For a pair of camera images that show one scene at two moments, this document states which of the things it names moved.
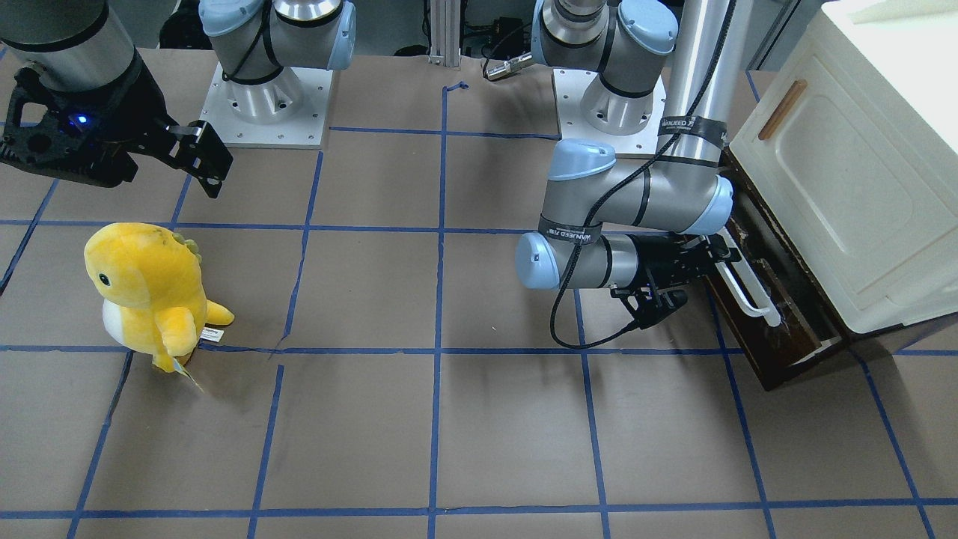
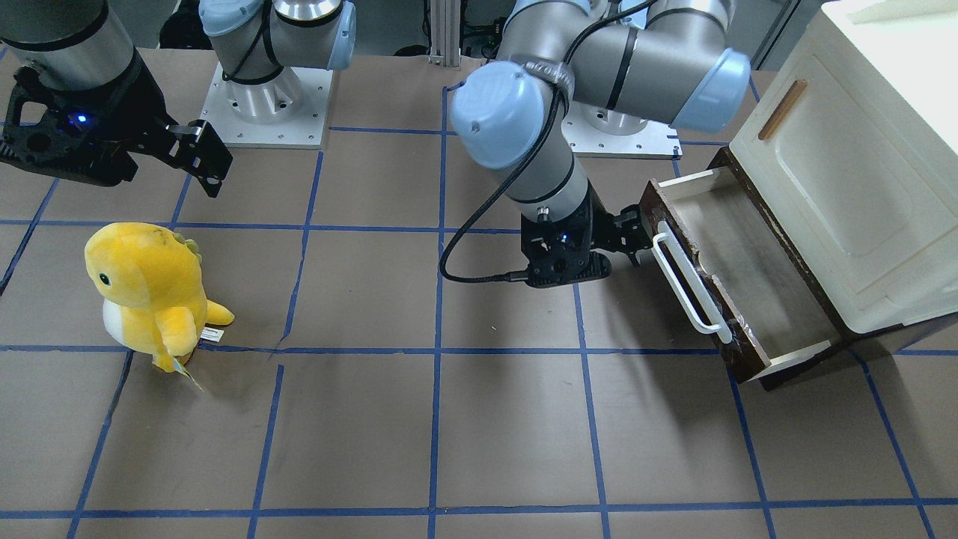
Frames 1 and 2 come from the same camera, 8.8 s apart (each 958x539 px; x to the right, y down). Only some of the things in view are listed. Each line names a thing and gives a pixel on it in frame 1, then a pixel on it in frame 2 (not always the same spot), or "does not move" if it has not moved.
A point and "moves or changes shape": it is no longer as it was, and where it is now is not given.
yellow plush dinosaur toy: x=155 y=299 does not move
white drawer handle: x=770 y=313 to x=695 y=282
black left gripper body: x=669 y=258 to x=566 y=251
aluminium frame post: x=445 y=33 does not move
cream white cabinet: x=861 y=147 does not move
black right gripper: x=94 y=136 does not move
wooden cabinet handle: x=782 y=109 does not move
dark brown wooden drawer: x=808 y=332 moves or changes shape
